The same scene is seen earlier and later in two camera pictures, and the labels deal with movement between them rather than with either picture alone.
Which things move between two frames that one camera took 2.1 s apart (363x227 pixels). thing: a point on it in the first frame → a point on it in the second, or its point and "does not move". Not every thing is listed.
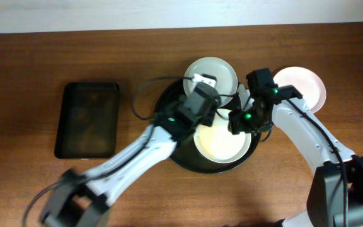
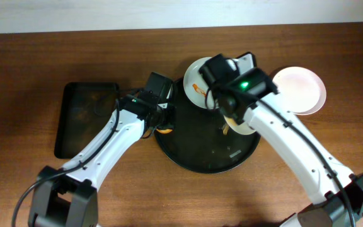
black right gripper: [236, 124] → [215, 93]
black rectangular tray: [87, 125] does not move
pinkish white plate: [307, 82] does not move
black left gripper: [207, 99] → [167, 118]
